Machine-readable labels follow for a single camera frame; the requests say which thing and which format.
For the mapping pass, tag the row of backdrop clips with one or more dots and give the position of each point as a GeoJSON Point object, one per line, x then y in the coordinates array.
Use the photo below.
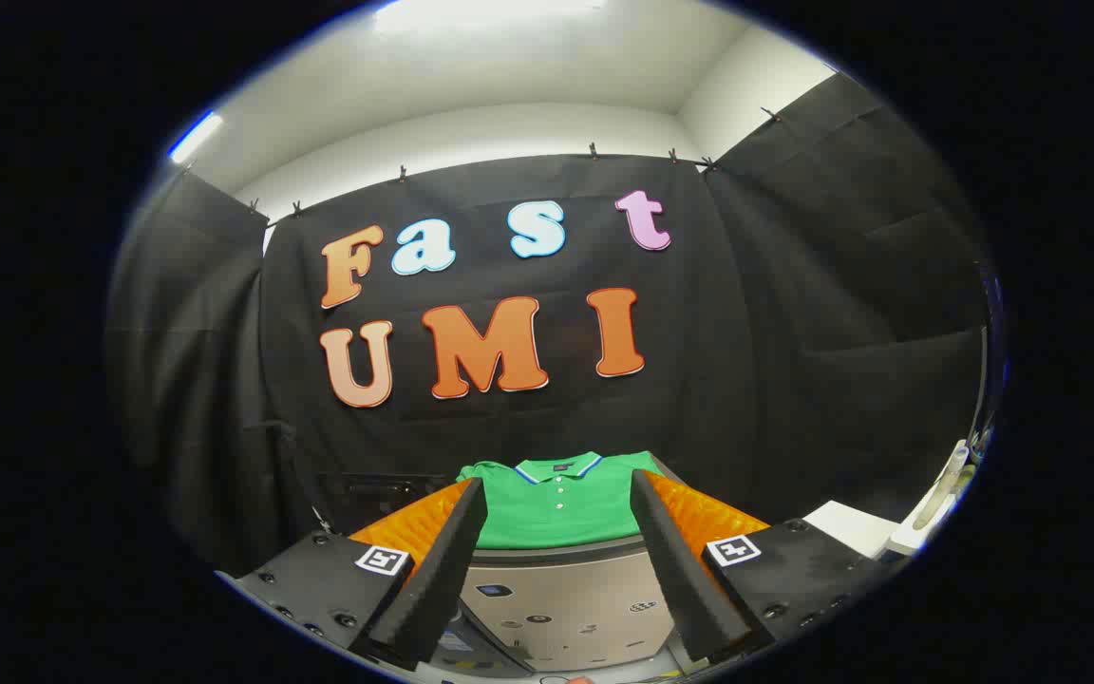
{"type": "Point", "coordinates": [593, 150]}

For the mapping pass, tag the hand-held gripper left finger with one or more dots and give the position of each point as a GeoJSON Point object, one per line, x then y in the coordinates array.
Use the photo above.
{"type": "Point", "coordinates": [452, 560]}

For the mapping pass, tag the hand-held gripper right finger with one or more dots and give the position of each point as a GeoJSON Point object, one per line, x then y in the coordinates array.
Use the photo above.
{"type": "Point", "coordinates": [670, 560]}

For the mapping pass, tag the ceiling light strip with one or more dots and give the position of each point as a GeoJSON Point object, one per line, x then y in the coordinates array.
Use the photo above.
{"type": "Point", "coordinates": [196, 139]}

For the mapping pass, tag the green polo shirt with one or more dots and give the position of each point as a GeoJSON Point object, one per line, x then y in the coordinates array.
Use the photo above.
{"type": "Point", "coordinates": [556, 518]}

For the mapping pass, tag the white flat box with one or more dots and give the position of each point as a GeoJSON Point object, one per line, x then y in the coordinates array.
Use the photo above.
{"type": "Point", "coordinates": [851, 525]}

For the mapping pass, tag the white plastic object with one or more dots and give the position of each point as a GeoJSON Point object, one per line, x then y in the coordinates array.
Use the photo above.
{"type": "Point", "coordinates": [936, 499]}

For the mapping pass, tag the ceiling light panel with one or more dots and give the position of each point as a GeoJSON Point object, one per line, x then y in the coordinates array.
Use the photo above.
{"type": "Point", "coordinates": [490, 13]}

